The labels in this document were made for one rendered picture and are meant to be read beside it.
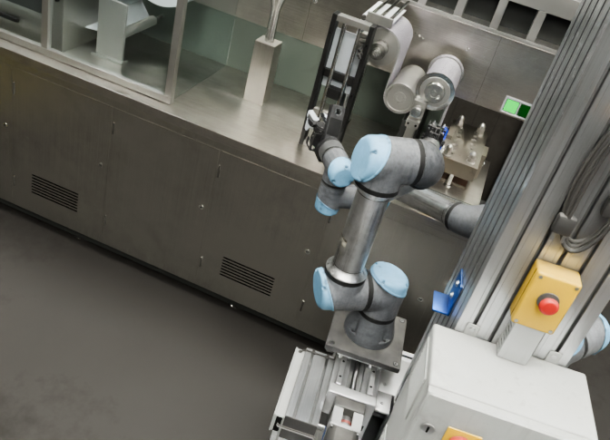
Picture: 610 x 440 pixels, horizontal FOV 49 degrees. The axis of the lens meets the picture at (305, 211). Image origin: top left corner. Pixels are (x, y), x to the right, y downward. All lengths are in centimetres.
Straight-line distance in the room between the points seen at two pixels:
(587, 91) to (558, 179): 17
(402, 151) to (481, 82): 136
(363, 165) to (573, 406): 68
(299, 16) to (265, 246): 101
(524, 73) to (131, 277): 196
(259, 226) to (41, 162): 107
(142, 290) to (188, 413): 71
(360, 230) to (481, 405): 56
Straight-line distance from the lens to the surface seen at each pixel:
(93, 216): 319
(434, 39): 289
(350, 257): 174
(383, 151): 157
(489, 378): 142
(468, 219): 208
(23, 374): 283
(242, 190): 271
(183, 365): 288
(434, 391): 133
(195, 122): 266
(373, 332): 193
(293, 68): 309
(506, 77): 290
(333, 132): 202
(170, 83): 272
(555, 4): 282
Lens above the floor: 214
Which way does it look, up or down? 33 degrees down
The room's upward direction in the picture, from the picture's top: 16 degrees clockwise
